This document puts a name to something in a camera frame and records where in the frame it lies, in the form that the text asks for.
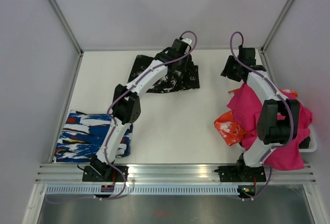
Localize black white splattered trousers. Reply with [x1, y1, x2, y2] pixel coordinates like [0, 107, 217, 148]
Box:
[127, 55, 200, 94]

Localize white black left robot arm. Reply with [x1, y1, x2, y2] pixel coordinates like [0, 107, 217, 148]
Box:
[85, 37, 194, 181]

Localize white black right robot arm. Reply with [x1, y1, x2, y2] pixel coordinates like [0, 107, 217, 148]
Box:
[219, 45, 300, 182]

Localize blue white patterned folded trousers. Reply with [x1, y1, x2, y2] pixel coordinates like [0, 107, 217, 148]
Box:
[52, 109, 134, 163]

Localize pink garment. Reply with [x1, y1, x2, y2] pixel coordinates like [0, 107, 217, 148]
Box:
[227, 84, 312, 170]

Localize orange white garment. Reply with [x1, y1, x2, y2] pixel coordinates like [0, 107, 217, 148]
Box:
[213, 111, 248, 146]

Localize white laundry basket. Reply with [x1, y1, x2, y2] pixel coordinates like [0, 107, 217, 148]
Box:
[299, 126, 318, 153]

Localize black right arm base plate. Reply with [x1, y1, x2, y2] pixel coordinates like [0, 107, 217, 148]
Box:
[215, 165, 266, 183]

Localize right aluminium frame post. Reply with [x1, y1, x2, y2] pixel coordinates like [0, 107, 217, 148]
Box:
[260, 0, 295, 55]

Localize aluminium frame post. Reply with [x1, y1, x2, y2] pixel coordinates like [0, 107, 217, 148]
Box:
[47, 0, 83, 56]
[260, 0, 295, 55]

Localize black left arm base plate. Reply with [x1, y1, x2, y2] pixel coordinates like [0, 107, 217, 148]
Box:
[77, 164, 128, 182]

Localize left aluminium frame post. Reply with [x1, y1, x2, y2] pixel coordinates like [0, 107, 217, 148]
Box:
[47, 0, 83, 56]

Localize aluminium mounting rail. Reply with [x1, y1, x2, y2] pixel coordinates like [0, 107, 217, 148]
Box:
[35, 164, 316, 185]

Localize white slotted cable duct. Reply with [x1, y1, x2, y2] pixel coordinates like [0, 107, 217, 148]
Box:
[46, 184, 239, 196]

